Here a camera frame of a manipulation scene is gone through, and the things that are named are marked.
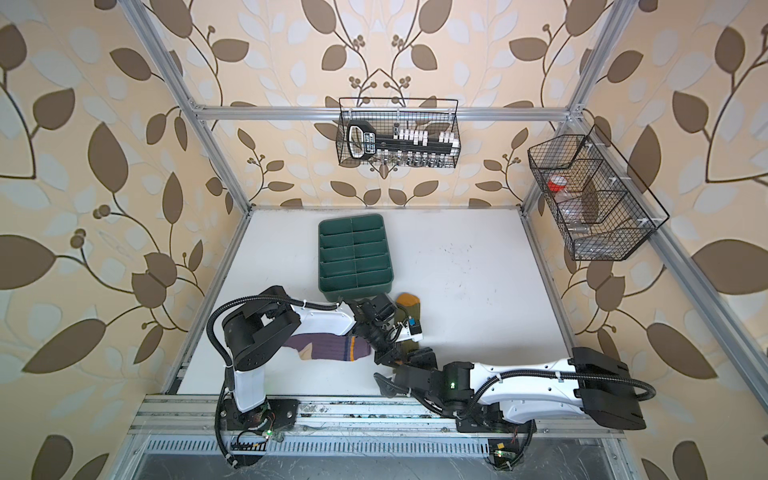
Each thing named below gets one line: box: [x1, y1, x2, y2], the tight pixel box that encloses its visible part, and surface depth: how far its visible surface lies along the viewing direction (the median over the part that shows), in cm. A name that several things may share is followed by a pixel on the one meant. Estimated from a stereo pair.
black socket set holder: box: [347, 120, 460, 165], surface depth 86 cm
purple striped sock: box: [284, 333, 372, 362], surface depth 86 cm
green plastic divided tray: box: [318, 214, 394, 302], surface depth 104 cm
